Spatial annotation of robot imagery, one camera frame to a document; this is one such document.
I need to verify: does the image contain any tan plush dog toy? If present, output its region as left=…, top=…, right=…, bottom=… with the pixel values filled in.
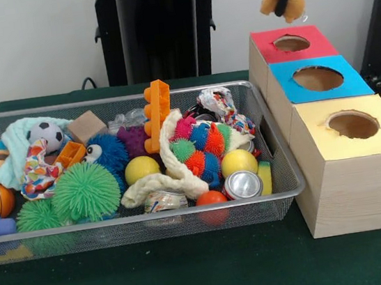
left=259, top=0, right=309, bottom=27

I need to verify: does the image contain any green cloth table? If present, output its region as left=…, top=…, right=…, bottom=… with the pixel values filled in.
left=0, top=51, right=381, bottom=285

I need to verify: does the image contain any yellow ball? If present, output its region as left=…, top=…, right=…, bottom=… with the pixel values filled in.
left=219, top=147, right=259, bottom=180
left=123, top=154, right=162, bottom=187

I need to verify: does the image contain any small soccer ball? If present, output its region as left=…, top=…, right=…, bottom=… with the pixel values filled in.
left=26, top=120, right=66, bottom=156

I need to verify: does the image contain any mint green cloth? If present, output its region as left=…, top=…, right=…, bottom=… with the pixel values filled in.
left=0, top=111, right=80, bottom=193

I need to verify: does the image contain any blue furry googly-eyed toy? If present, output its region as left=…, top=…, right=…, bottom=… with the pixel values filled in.
left=81, top=130, right=134, bottom=199

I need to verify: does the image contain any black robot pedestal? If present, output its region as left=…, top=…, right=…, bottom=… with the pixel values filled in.
left=83, top=0, right=242, bottom=91

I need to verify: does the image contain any black cable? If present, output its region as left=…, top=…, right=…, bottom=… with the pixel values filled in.
left=79, top=75, right=98, bottom=92

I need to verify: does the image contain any green spiky googly-eyed toy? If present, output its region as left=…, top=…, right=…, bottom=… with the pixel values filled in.
left=14, top=197, right=61, bottom=235

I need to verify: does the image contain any wire mesh bin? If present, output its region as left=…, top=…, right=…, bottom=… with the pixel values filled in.
left=0, top=73, right=313, bottom=264

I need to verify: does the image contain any cream waffle cloth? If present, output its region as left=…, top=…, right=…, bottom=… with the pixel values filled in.
left=110, top=107, right=211, bottom=210

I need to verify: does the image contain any wooden box with three holes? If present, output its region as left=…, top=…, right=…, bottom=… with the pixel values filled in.
left=243, top=15, right=381, bottom=245

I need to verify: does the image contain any large green spiky ball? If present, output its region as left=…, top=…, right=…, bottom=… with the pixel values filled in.
left=48, top=158, right=125, bottom=227

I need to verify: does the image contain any orange plastic tray block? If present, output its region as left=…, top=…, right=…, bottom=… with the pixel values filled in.
left=136, top=79, right=178, bottom=155

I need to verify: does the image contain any colourful polka-dot cloth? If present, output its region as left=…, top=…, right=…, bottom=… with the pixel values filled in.
left=13, top=137, right=65, bottom=203

